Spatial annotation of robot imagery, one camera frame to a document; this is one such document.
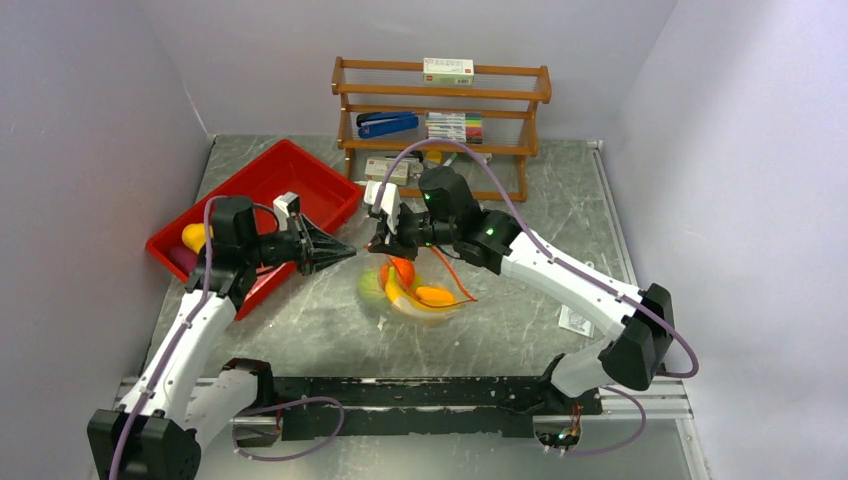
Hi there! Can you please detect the wooden three-tier shelf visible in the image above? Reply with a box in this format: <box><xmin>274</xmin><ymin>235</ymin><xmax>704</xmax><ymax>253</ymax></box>
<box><xmin>331</xmin><ymin>57</ymin><xmax>553</xmax><ymax>201</ymax></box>

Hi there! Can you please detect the green round cabbage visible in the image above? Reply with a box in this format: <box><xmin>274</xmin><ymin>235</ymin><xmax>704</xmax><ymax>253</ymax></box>
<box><xmin>357</xmin><ymin>269</ymin><xmax>386</xmax><ymax>303</ymax></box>

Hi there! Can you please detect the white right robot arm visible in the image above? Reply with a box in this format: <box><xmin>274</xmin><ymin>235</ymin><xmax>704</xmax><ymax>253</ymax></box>
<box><xmin>364</xmin><ymin>167</ymin><xmax>673</xmax><ymax>414</ymax></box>

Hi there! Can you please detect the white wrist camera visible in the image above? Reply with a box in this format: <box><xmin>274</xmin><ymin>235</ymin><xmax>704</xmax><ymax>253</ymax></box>
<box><xmin>363</xmin><ymin>180</ymin><xmax>401</xmax><ymax>234</ymax></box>
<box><xmin>272</xmin><ymin>192</ymin><xmax>302</xmax><ymax>231</ymax></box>

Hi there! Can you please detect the purple eggplant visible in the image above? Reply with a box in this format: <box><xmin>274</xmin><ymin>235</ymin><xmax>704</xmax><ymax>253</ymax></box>
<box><xmin>167</xmin><ymin>245</ymin><xmax>198</xmax><ymax>275</ymax></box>

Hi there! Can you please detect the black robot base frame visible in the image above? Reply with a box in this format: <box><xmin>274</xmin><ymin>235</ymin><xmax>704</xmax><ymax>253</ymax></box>
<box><xmin>231</xmin><ymin>368</ymin><xmax>602</xmax><ymax>446</ymax></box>

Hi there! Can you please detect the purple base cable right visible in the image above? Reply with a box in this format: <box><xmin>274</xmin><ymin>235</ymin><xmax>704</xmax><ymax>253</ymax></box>
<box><xmin>543</xmin><ymin>385</ymin><xmax>647</xmax><ymax>460</ymax></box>

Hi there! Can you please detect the red plastic tray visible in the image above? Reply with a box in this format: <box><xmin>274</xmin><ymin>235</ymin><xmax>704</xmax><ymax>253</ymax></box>
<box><xmin>146</xmin><ymin>140</ymin><xmax>361</xmax><ymax>319</ymax></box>

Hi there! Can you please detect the orange red pepper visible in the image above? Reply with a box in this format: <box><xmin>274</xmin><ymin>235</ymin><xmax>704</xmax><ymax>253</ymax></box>
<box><xmin>378</xmin><ymin>256</ymin><xmax>416</xmax><ymax>288</ymax></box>

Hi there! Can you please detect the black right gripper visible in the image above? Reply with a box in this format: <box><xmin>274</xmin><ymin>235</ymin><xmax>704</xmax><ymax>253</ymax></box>
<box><xmin>368</xmin><ymin>203</ymin><xmax>458</xmax><ymax>262</ymax></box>

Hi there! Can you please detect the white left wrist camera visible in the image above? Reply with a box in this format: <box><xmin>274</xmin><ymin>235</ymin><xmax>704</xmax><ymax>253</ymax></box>
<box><xmin>272</xmin><ymin>192</ymin><xmax>302</xmax><ymax>231</ymax></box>

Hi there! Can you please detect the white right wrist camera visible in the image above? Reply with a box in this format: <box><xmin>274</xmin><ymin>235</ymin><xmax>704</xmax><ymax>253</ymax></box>
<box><xmin>363</xmin><ymin>180</ymin><xmax>401</xmax><ymax>234</ymax></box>

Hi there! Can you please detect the yellow orange bell pepper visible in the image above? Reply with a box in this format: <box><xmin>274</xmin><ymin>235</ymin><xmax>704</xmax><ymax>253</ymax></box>
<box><xmin>415</xmin><ymin>285</ymin><xmax>456</xmax><ymax>308</ymax></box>

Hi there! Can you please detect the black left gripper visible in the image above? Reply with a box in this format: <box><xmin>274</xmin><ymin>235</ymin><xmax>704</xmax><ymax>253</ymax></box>
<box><xmin>243</xmin><ymin>212</ymin><xmax>355</xmax><ymax>277</ymax></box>

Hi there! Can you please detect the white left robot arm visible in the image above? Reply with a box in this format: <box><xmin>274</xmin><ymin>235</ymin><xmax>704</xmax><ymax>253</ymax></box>
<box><xmin>87</xmin><ymin>192</ymin><xmax>356</xmax><ymax>479</ymax></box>

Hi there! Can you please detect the blue stapler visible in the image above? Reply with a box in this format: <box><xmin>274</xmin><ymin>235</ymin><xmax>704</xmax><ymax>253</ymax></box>
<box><xmin>355</xmin><ymin>111</ymin><xmax>419</xmax><ymax>139</ymax></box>

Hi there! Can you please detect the white box on top shelf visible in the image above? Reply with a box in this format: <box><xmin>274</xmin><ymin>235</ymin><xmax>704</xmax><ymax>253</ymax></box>
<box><xmin>422</xmin><ymin>57</ymin><xmax>475</xmax><ymax>86</ymax></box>

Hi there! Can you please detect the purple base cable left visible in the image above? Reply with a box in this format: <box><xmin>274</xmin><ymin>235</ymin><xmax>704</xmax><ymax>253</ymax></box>
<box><xmin>231</xmin><ymin>396</ymin><xmax>346</xmax><ymax>464</ymax></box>

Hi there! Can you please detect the pack of coloured markers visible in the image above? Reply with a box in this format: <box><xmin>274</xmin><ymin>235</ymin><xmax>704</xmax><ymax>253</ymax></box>
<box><xmin>425</xmin><ymin>112</ymin><xmax>484</xmax><ymax>144</ymax></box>

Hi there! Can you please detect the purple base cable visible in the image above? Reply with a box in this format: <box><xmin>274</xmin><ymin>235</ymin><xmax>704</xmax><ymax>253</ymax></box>
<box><xmin>231</xmin><ymin>396</ymin><xmax>346</xmax><ymax>464</ymax></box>
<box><xmin>543</xmin><ymin>385</ymin><xmax>647</xmax><ymax>460</ymax></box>

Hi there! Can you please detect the yellow pear squash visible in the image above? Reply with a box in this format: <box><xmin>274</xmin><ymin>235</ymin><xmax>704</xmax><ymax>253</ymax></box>
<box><xmin>181</xmin><ymin>223</ymin><xmax>214</xmax><ymax>254</ymax></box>

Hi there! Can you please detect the clear zip top bag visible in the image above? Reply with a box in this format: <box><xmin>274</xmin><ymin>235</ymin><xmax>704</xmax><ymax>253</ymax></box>
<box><xmin>356</xmin><ymin>247</ymin><xmax>477</xmax><ymax>325</ymax></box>

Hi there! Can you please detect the white paper card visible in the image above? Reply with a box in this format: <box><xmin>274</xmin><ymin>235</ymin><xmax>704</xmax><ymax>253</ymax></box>
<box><xmin>558</xmin><ymin>305</ymin><xmax>594</xmax><ymax>338</ymax></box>

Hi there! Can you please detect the white staples box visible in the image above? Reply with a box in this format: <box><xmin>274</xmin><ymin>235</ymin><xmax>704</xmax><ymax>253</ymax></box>
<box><xmin>364</xmin><ymin>157</ymin><xmax>409</xmax><ymax>186</ymax></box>

